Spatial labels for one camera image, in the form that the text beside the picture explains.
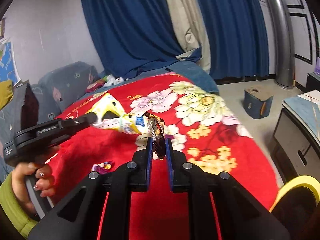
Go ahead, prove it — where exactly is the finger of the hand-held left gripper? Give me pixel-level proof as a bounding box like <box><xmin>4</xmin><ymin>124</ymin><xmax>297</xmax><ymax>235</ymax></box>
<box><xmin>59</xmin><ymin>112</ymin><xmax>98</xmax><ymax>137</ymax></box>

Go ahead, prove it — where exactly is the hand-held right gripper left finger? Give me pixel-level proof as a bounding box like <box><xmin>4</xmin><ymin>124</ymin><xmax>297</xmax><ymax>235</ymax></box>
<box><xmin>28</xmin><ymin>137</ymin><xmax>153</xmax><ymax>240</ymax></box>

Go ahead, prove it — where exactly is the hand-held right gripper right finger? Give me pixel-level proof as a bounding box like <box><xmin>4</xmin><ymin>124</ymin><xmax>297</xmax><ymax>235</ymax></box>
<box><xmin>165</xmin><ymin>138</ymin><xmax>290</xmax><ymax>240</ymax></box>

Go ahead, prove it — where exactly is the dark snack wrapper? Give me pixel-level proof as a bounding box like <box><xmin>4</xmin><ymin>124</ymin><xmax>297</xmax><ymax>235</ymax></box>
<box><xmin>143</xmin><ymin>112</ymin><xmax>166</xmax><ymax>160</ymax></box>

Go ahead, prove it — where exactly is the yellow white plastic bag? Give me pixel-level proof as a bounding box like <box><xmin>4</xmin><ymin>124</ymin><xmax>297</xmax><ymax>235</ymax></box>
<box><xmin>86</xmin><ymin>92</ymin><xmax>150</xmax><ymax>135</ymax></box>

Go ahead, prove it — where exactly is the yellow trash bin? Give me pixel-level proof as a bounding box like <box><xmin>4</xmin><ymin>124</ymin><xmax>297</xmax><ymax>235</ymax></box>
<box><xmin>269</xmin><ymin>175</ymin><xmax>320</xmax><ymax>240</ymax></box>

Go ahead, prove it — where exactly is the person's left forearm green sleeve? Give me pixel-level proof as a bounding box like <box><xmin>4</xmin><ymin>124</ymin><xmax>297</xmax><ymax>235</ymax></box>
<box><xmin>0</xmin><ymin>172</ymin><xmax>38</xmax><ymax>239</ymax></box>

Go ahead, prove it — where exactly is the person's left hand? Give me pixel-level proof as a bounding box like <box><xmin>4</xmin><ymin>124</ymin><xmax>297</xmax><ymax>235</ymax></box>
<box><xmin>11</xmin><ymin>145</ymin><xmax>60</xmax><ymax>215</ymax></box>

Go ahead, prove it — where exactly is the red floral blanket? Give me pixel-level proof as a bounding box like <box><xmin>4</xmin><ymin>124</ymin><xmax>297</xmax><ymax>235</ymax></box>
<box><xmin>50</xmin><ymin>71</ymin><xmax>279</xmax><ymax>240</ymax></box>

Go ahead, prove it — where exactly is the red snack packet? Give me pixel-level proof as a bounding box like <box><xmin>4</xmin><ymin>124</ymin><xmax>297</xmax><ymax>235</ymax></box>
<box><xmin>86</xmin><ymin>79</ymin><xmax>105</xmax><ymax>93</ymax></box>

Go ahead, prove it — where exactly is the grey-blue patterned sofa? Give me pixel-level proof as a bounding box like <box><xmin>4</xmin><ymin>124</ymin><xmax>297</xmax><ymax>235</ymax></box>
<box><xmin>0</xmin><ymin>61</ymin><xmax>105</xmax><ymax>180</ymax></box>

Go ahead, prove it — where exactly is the purple candy wrapper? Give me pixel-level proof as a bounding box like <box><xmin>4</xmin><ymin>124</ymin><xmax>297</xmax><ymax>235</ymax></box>
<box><xmin>92</xmin><ymin>160</ymin><xmax>115</xmax><ymax>174</ymax></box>

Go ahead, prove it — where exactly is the yellow cloth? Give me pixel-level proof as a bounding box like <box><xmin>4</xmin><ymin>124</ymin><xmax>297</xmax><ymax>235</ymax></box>
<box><xmin>0</xmin><ymin>80</ymin><xmax>14</xmax><ymax>110</ymax></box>

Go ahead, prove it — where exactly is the white crumpled cloth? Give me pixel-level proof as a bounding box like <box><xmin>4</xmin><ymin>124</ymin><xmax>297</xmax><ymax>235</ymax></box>
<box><xmin>104</xmin><ymin>76</ymin><xmax>124</xmax><ymax>88</ymax></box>

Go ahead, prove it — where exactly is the blue towel blanket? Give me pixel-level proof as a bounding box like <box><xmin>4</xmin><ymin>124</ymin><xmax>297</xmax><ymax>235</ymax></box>
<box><xmin>140</xmin><ymin>61</ymin><xmax>219</xmax><ymax>95</ymax></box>

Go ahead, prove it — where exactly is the blue storage stool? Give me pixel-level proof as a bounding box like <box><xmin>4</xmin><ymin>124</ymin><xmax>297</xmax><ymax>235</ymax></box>
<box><xmin>244</xmin><ymin>85</ymin><xmax>274</xmax><ymax>120</ymax></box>

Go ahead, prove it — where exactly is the wide blue curtain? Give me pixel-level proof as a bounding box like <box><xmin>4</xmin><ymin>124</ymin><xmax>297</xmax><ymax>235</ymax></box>
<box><xmin>79</xmin><ymin>0</ymin><xmax>203</xmax><ymax>79</ymax></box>

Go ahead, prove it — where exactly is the coffee table with drawer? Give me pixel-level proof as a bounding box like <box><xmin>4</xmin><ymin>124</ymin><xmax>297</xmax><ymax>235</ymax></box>
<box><xmin>269</xmin><ymin>89</ymin><xmax>320</xmax><ymax>183</ymax></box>

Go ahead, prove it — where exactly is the beige curtain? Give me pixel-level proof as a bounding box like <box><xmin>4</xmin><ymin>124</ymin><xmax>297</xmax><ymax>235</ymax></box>
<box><xmin>162</xmin><ymin>0</ymin><xmax>212</xmax><ymax>73</ymax></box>

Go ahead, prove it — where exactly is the narrow blue curtain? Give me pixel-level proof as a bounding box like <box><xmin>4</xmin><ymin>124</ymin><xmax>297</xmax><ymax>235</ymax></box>
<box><xmin>190</xmin><ymin>0</ymin><xmax>270</xmax><ymax>80</ymax></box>

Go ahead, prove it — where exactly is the dark television cabinet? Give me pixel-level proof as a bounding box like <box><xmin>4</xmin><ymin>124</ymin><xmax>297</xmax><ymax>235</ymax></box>
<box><xmin>306</xmin><ymin>72</ymin><xmax>320</xmax><ymax>93</ymax></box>

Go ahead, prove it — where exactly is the silver tower air conditioner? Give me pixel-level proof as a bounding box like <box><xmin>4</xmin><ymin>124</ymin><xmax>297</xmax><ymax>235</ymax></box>
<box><xmin>264</xmin><ymin>0</ymin><xmax>296</xmax><ymax>89</ymax></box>

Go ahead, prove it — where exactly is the blue wall poster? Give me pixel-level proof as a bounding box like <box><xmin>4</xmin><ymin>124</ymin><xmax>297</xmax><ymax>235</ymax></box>
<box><xmin>0</xmin><ymin>41</ymin><xmax>19</xmax><ymax>87</ymax></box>

